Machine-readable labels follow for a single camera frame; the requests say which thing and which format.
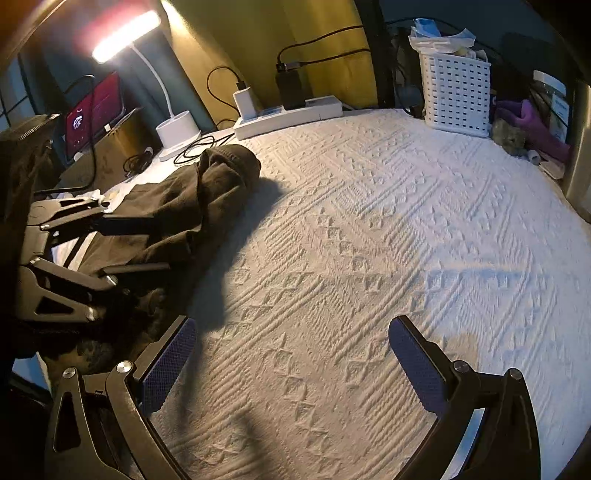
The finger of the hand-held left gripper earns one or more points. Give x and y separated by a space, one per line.
69 213
55 286

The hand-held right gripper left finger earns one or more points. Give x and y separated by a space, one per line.
171 364

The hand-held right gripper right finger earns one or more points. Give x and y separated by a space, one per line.
415 364

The olive brown garment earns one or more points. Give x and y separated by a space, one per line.
184 203

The tablet with red screen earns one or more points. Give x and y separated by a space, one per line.
92 113

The cardboard box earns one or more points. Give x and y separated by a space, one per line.
124 136

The white tablet stand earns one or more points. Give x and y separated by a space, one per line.
115 123

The white textured tablecloth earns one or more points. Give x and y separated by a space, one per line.
369 254

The white desk lamp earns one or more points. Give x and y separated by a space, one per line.
178 131

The white charger plug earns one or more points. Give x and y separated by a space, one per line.
244 104

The white power strip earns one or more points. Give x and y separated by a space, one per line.
286 120

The grey green fuzzy object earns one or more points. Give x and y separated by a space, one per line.
508 134

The black charger plug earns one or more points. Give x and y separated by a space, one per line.
291 87

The yellow curtain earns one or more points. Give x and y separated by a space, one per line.
258 32

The purple plush toy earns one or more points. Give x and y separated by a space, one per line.
531 120

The white plastic basket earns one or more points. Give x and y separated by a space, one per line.
457 92

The glass jar with white lid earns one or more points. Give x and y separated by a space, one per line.
551 106

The blue white plastic bag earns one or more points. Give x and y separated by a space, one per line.
438 37

